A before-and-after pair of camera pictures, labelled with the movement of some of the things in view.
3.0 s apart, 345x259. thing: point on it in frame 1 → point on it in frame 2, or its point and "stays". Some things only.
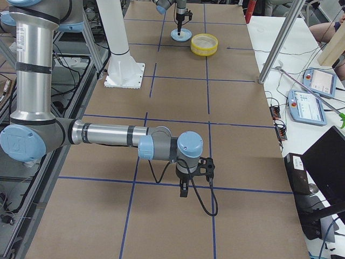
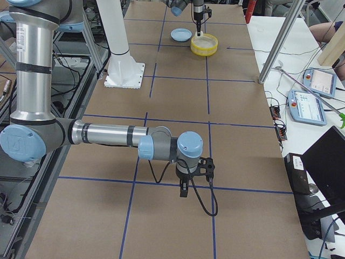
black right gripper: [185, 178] stays
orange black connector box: [275, 111] stays
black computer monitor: [326, 161] stays
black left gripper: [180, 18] → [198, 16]
